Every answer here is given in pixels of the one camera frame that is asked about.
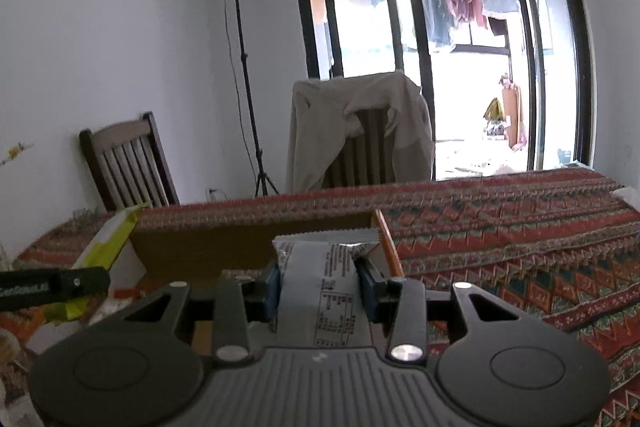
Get beige jacket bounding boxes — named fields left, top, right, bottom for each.
left=286, top=73, right=435, bottom=194

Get patterned red tablecloth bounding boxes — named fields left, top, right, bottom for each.
left=0, top=169, right=640, bottom=427

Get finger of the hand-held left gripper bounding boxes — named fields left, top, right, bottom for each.
left=47, top=266, right=112, bottom=305

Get orange cardboard box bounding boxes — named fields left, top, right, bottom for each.
left=129, top=209, right=406, bottom=358

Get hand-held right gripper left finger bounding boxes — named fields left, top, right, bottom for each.
left=122, top=259, right=281, bottom=365

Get black sliding glass door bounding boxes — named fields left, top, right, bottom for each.
left=287, top=0, right=593, bottom=182

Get wooden board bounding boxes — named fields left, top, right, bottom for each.
left=501, top=84, right=526, bottom=148

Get wooden chair with jacket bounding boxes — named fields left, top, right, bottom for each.
left=325, top=107, right=401, bottom=188

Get yellow flower branches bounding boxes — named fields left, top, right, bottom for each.
left=0, top=141, right=33, bottom=168

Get yellow bag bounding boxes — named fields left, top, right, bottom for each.
left=482, top=98, right=506, bottom=124

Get silver snack packet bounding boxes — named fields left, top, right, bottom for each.
left=272, top=227, right=383, bottom=348

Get yellow snack packet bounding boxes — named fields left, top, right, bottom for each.
left=45, top=204, right=152, bottom=324

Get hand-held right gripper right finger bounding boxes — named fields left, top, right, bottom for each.
left=356, top=257, right=521, bottom=364

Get dark wooden chair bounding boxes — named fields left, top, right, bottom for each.
left=79, top=111, right=181, bottom=212

